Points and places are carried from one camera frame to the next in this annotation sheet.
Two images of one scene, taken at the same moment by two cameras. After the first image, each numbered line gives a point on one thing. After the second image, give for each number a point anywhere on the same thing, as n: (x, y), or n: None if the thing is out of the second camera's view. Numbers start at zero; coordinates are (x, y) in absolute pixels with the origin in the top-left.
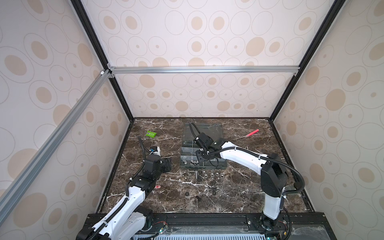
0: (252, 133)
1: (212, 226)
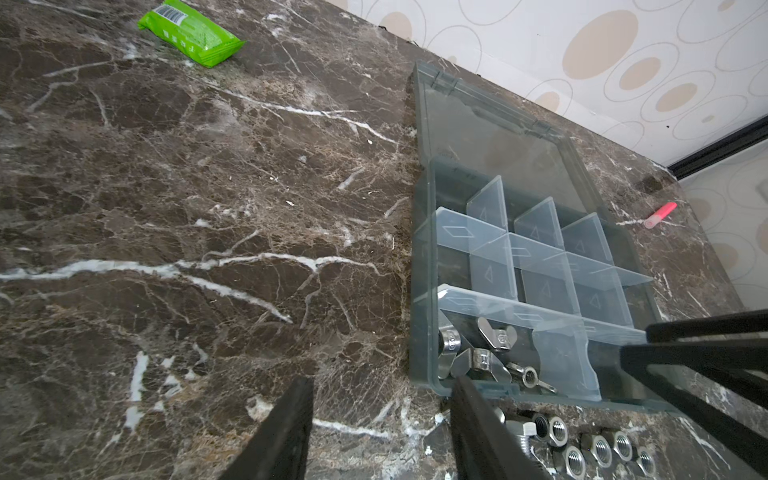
0: (659, 215)
1: None
